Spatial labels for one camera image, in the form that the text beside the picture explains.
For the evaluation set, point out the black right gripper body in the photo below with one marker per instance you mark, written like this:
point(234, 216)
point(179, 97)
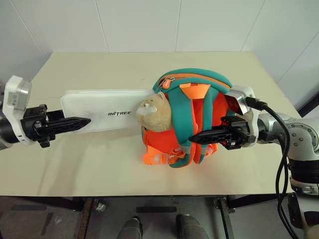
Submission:
point(240, 134)

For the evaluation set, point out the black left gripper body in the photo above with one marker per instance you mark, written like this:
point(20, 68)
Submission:
point(32, 124)

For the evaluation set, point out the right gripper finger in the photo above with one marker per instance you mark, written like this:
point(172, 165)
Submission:
point(228, 121)
point(211, 136)

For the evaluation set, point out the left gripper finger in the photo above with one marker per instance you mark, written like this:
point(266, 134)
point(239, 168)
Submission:
point(69, 123)
point(55, 114)

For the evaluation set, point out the white zip pouch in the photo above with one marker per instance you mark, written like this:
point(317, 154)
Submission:
point(99, 104)

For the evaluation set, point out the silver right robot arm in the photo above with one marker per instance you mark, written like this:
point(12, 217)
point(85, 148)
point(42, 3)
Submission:
point(299, 134)

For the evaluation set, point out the orange and teal backpack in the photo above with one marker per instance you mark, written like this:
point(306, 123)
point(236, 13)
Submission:
point(199, 107)

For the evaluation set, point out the beige plush animal toy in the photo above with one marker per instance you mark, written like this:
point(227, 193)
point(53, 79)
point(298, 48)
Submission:
point(155, 114)

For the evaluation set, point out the small clear plastic scrap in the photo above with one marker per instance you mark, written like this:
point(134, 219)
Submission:
point(100, 207)

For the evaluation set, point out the dark grey rounded shape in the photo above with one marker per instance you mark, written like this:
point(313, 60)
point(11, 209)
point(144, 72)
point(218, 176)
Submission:
point(190, 227)
point(129, 229)

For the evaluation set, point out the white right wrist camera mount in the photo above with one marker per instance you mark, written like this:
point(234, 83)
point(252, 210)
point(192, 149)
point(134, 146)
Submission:
point(245, 92)

